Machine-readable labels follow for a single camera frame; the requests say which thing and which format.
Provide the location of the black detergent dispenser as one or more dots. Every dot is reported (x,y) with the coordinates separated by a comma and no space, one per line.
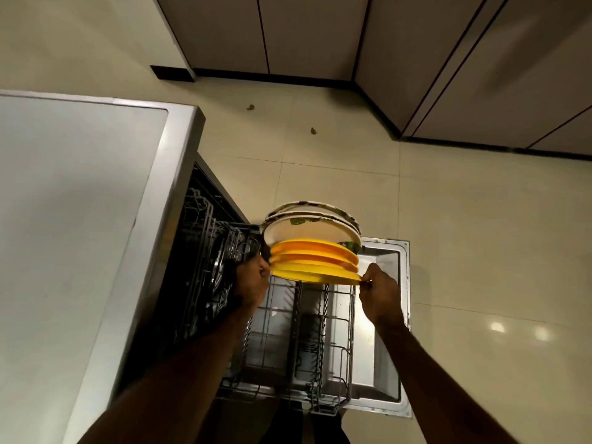
(309,339)

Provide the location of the person's left hand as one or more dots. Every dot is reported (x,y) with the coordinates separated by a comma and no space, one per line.
(247,284)

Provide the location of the white plate with brown rim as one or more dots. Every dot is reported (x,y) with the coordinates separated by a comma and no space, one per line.
(305,207)

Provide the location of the grey kitchen cabinet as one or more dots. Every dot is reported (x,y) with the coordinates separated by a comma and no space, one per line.
(286,32)
(485,64)

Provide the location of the person's right hand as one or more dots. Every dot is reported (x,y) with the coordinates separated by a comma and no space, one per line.
(381,298)

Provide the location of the person's dark trousers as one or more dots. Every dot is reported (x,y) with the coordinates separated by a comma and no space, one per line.
(305,425)

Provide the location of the person's right forearm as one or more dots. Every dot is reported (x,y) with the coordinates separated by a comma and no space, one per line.
(430,388)

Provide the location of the yellow plastic plate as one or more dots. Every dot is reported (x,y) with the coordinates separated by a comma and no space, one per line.
(314,247)
(319,275)
(307,257)
(310,265)

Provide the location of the person's left forearm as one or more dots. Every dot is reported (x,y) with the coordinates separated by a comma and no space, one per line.
(185,374)

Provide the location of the steel dishwasher door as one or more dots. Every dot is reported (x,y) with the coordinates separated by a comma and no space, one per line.
(384,328)

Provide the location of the silver dishwasher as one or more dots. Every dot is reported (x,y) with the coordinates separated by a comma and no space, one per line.
(69,217)

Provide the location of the white plate with green print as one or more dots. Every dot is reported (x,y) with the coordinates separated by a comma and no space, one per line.
(300,231)

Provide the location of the person's right thumb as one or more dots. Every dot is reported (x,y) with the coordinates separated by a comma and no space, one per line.
(365,283)

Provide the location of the person's left thumb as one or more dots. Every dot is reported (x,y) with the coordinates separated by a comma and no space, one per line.
(264,269)

